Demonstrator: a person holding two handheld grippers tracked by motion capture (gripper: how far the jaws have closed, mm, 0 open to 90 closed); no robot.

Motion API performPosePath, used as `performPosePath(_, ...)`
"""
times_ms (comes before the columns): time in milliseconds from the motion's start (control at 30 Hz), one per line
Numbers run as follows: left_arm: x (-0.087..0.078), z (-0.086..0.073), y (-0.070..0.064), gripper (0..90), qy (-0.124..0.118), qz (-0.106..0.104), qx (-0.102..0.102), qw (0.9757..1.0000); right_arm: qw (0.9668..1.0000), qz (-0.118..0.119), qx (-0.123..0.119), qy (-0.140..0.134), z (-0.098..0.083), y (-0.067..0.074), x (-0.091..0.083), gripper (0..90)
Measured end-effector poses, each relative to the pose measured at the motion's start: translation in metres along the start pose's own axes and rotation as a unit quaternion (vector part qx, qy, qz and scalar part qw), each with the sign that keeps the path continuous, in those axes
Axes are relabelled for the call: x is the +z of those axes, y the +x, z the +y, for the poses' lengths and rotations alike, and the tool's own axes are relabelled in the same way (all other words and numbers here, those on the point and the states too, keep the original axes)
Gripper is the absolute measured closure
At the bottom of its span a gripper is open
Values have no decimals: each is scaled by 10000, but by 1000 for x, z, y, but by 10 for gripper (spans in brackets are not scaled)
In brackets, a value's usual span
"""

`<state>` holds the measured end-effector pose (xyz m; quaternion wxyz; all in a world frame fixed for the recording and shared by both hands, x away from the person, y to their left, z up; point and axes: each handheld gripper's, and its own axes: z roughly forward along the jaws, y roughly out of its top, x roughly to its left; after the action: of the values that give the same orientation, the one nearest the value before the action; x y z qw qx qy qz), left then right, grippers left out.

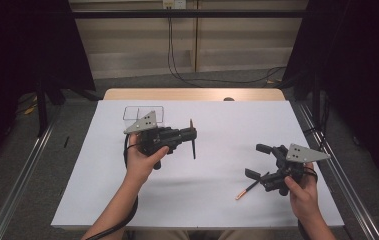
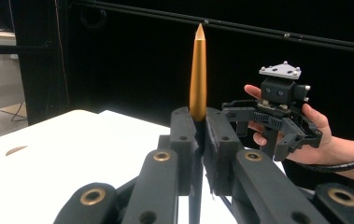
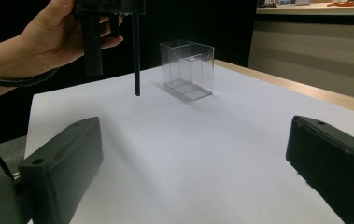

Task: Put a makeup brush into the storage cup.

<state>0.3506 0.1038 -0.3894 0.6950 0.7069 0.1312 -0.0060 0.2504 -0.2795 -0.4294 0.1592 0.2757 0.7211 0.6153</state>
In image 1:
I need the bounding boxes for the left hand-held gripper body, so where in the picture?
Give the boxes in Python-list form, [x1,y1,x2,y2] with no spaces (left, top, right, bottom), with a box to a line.
[123,110,182,170]

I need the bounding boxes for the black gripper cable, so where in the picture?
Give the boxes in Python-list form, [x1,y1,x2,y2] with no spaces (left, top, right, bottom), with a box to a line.
[296,165,319,240]
[84,133,140,240]

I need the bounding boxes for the person's right hand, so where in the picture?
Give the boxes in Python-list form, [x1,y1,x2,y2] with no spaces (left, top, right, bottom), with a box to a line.
[284,162,319,218]

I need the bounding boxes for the black curtain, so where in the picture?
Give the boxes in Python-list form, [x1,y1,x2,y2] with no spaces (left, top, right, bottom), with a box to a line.
[281,0,379,183]
[0,0,97,168]

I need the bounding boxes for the thick black cable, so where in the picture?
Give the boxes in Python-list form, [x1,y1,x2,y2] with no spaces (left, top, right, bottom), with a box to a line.
[195,0,200,73]

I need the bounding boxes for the white wall outlet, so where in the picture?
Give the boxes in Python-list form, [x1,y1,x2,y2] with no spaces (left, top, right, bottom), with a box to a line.
[162,0,188,10]

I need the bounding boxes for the person's left hand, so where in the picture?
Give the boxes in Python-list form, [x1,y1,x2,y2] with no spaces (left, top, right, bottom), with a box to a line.
[125,133,171,188]

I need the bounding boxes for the clear acrylic box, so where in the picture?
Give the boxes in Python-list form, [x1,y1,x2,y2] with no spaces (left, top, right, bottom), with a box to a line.
[122,105,165,130]

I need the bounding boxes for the aluminium floor rail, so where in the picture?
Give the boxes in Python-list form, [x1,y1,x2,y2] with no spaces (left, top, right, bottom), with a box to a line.
[297,102,379,240]
[0,102,62,240]

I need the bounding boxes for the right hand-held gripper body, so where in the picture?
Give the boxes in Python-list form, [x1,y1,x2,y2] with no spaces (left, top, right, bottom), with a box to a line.
[259,143,331,197]

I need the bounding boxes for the black power cable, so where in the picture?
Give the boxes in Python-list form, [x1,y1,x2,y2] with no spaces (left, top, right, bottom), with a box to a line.
[169,7,288,84]
[167,7,288,85]

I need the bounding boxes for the black metal stand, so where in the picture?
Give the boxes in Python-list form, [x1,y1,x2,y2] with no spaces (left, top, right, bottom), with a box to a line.
[311,69,322,128]
[35,79,50,138]

